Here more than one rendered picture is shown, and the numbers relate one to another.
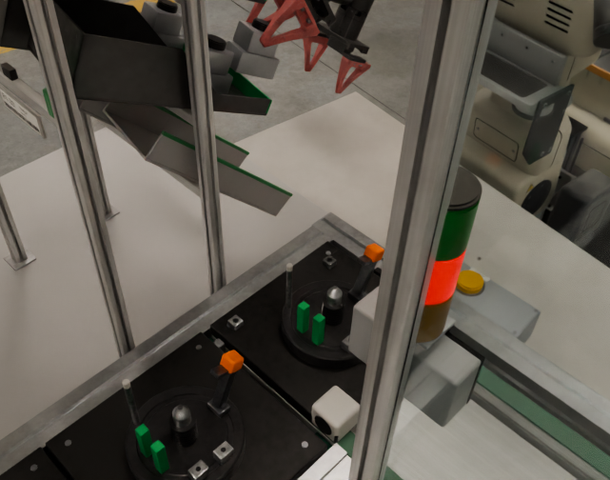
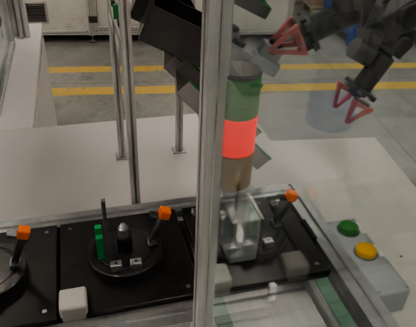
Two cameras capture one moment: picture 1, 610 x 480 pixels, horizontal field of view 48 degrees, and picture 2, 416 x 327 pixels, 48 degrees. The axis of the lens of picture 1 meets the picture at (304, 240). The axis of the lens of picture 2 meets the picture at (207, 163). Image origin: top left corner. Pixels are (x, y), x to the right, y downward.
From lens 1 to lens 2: 0.36 m
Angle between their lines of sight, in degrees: 26
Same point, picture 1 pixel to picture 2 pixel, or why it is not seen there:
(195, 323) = (176, 206)
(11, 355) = (86, 195)
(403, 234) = (204, 90)
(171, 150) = (193, 94)
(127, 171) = not seen: hidden behind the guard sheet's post
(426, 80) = not seen: outside the picture
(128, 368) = (126, 212)
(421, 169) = (205, 36)
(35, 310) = (112, 180)
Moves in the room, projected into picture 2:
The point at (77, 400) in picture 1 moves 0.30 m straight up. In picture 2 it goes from (90, 215) to (73, 85)
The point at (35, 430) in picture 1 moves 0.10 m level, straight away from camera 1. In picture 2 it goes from (61, 218) to (69, 191)
